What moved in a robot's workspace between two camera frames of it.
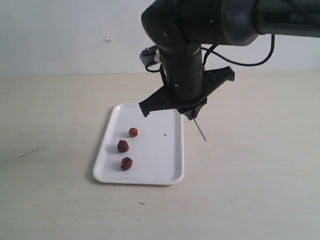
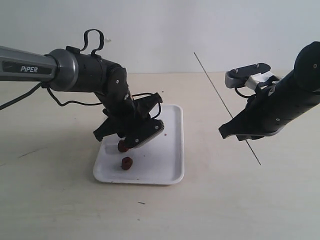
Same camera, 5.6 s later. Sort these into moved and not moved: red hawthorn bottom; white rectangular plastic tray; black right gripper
Moved: black right gripper
Not moved: white rectangular plastic tray; red hawthorn bottom
